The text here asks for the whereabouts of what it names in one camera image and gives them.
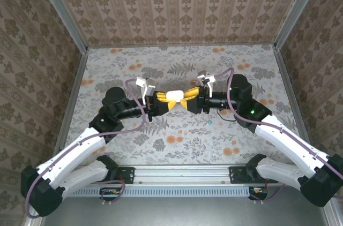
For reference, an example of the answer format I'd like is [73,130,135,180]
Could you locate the white earbud charging case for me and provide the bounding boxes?
[166,90,184,103]

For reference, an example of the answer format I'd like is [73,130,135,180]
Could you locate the black base connector board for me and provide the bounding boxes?
[99,187,124,201]
[248,186,269,200]

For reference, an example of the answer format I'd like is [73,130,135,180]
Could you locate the grey metal sheet panel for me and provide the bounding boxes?
[40,192,333,226]

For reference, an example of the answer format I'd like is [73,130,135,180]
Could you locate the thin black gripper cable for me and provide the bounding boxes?
[217,108,237,123]

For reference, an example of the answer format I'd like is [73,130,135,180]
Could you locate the aluminium table back rail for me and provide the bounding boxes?
[87,42,277,49]

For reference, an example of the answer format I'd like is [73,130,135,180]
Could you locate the aluminium table side rail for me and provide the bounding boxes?
[53,50,89,156]
[273,45,311,146]

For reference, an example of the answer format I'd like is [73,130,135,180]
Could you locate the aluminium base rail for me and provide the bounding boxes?
[133,165,231,185]

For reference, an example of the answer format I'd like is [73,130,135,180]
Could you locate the grey slotted cable duct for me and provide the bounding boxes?
[68,185,251,198]

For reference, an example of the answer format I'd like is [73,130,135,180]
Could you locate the aluminium frame post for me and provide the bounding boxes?
[29,0,89,54]
[273,0,328,49]

